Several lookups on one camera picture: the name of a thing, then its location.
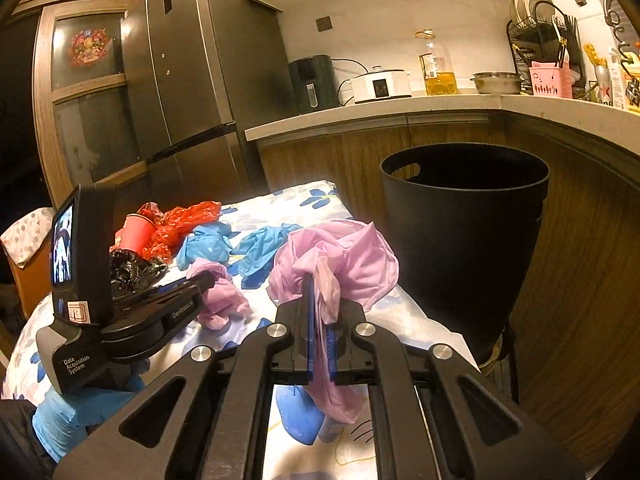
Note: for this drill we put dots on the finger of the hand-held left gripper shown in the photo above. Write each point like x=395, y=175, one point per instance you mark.
x=192, y=280

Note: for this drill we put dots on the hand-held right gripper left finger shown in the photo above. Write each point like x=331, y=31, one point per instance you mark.
x=311, y=330

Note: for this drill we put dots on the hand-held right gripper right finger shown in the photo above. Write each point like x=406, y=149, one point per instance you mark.
x=331, y=355

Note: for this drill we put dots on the small pink bag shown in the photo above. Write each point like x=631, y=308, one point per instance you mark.
x=220, y=302

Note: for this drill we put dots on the blue rubber glove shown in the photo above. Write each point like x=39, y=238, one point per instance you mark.
x=205, y=245
x=265, y=250

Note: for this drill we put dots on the black plastic bag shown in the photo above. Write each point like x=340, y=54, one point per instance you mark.
x=130, y=270

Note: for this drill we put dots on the red plastic bag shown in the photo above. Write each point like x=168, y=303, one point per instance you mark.
x=195, y=215

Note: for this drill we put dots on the red paper cup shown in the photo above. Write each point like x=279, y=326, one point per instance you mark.
x=137, y=232

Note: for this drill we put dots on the large pink plastic bag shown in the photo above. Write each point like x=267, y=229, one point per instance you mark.
x=350, y=260

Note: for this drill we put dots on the red white wrapper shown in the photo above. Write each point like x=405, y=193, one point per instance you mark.
x=149, y=210

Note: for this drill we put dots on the black trash bin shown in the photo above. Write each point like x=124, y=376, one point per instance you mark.
x=465, y=240

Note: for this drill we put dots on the person's left hand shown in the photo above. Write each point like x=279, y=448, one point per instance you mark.
x=55, y=420

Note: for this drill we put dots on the orange wooden chair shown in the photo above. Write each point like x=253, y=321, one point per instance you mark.
x=30, y=285

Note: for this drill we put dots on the dotted chair cover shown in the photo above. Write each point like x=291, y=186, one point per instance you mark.
x=25, y=232

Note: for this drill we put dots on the blue floral tablecloth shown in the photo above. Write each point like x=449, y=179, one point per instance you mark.
x=250, y=210

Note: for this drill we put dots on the wooden kitchen counter cabinet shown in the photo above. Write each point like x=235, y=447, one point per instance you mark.
x=325, y=160

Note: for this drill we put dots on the wooden glass door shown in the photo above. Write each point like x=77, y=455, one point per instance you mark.
x=45, y=110

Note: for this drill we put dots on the dark steel refrigerator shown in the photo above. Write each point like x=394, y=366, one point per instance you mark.
x=200, y=85

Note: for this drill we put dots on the black air fryer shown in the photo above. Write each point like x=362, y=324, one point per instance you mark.
x=310, y=85

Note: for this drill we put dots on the red round door decoration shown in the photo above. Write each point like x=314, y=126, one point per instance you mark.
x=87, y=47

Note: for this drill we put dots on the white rice cooker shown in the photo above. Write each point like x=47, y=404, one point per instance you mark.
x=380, y=85

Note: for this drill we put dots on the cooking oil bottle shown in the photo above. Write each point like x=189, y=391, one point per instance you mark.
x=440, y=80

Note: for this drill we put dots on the steel bowl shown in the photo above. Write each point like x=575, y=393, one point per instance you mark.
x=495, y=85

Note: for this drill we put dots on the pink plastic basket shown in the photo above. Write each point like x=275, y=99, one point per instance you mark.
x=550, y=82

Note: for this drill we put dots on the black dish rack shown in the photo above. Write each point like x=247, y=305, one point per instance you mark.
x=525, y=40

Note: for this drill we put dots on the white red can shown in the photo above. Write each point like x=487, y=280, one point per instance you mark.
x=603, y=87

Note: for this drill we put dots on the white plate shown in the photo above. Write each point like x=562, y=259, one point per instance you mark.
x=516, y=7
x=532, y=2

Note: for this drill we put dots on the dark wall socket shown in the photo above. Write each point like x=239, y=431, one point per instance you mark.
x=324, y=23

